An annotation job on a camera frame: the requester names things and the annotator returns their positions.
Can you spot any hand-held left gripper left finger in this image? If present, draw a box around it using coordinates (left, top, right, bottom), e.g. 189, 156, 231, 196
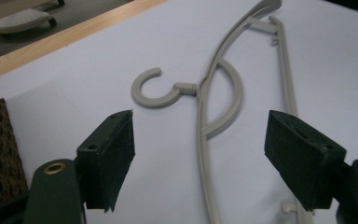
76, 109, 136, 214

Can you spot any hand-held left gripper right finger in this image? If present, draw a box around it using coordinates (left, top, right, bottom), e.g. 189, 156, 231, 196
263, 109, 348, 213

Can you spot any grey plastic clothes hanger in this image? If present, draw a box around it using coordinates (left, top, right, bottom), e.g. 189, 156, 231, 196
131, 0, 315, 224

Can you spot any white table sheet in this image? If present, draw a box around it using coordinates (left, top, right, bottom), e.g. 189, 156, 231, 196
0, 0, 358, 224

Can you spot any pale wheeled base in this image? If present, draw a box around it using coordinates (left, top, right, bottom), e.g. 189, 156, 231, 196
0, 7, 59, 35

